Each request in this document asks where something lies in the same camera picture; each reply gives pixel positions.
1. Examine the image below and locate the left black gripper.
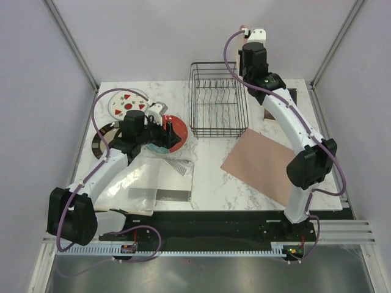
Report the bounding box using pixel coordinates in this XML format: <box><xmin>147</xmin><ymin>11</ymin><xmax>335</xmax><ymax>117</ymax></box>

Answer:
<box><xmin>137</xmin><ymin>115</ymin><xmax>181</xmax><ymax>150</ymax></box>

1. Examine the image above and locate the red blue flower plate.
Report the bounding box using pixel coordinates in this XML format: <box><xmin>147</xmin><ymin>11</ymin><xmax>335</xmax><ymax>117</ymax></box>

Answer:
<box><xmin>145</xmin><ymin>115</ymin><xmax>188</xmax><ymax>154</ymax></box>

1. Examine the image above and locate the black wire dish rack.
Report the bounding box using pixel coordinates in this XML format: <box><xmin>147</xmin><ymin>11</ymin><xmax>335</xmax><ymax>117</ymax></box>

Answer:
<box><xmin>189</xmin><ymin>62</ymin><xmax>249</xmax><ymax>138</ymax></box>

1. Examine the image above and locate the pink cream leaf plate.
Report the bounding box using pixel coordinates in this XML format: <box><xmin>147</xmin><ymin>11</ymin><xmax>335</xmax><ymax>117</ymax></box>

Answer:
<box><xmin>236</xmin><ymin>34</ymin><xmax>247</xmax><ymax>80</ymax></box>

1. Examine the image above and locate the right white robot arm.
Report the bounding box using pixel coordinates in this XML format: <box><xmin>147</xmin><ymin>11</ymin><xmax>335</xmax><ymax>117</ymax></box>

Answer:
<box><xmin>239</xmin><ymin>42</ymin><xmax>337</xmax><ymax>241</ymax></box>

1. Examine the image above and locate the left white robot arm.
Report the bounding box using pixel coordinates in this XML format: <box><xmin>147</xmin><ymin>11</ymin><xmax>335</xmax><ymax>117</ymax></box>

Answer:
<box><xmin>46</xmin><ymin>110</ymin><xmax>182</xmax><ymax>246</ymax></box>

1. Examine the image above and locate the white watermelon pattern plate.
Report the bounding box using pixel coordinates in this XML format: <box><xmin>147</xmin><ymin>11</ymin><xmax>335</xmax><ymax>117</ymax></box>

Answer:
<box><xmin>108</xmin><ymin>89</ymin><xmax>149</xmax><ymax>120</ymax></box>

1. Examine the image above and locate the brown rimmed beige plate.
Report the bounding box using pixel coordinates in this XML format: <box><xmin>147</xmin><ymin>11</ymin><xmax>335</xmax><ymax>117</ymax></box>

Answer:
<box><xmin>92</xmin><ymin>121</ymin><xmax>124</xmax><ymax>159</ymax></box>

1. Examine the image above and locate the clear plastic bag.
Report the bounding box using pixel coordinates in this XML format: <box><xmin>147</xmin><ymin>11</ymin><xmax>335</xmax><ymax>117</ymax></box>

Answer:
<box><xmin>95</xmin><ymin>157</ymin><xmax>194</xmax><ymax>216</ymax></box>

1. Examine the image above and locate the tale of two cities book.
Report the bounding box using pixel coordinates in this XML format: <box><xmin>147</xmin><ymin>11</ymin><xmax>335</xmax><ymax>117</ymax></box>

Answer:
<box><xmin>262</xmin><ymin>88</ymin><xmax>298</xmax><ymax>126</ymax></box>

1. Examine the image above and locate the pink placemat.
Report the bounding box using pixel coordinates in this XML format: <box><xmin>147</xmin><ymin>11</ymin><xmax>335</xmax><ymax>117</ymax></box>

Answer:
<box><xmin>221</xmin><ymin>129</ymin><xmax>294</xmax><ymax>206</ymax></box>

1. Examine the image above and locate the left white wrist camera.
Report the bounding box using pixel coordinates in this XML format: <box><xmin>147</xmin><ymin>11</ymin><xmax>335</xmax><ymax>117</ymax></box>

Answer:
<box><xmin>146</xmin><ymin>101</ymin><xmax>168</xmax><ymax>126</ymax></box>

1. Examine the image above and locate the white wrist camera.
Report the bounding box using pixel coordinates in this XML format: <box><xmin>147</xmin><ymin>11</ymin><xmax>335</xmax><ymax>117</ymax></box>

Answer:
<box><xmin>243</xmin><ymin>27</ymin><xmax>266</xmax><ymax>45</ymax></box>
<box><xmin>146</xmin><ymin>101</ymin><xmax>168</xmax><ymax>126</ymax></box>

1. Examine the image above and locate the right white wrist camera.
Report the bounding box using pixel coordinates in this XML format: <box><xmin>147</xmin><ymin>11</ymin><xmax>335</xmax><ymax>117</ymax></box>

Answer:
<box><xmin>243</xmin><ymin>27</ymin><xmax>266</xmax><ymax>45</ymax></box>

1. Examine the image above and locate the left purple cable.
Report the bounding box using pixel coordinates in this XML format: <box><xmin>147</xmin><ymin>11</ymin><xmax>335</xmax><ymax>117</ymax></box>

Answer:
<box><xmin>56</xmin><ymin>88</ymin><xmax>163</xmax><ymax>278</ymax></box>

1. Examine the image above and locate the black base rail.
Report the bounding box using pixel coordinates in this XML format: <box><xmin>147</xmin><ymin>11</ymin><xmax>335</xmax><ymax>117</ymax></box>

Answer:
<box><xmin>99</xmin><ymin>211</ymin><xmax>316</xmax><ymax>252</ymax></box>

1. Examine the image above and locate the white cable duct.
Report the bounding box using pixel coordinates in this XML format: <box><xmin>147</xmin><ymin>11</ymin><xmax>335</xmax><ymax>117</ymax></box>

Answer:
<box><xmin>57</xmin><ymin>243</ymin><xmax>304</xmax><ymax>258</ymax></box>

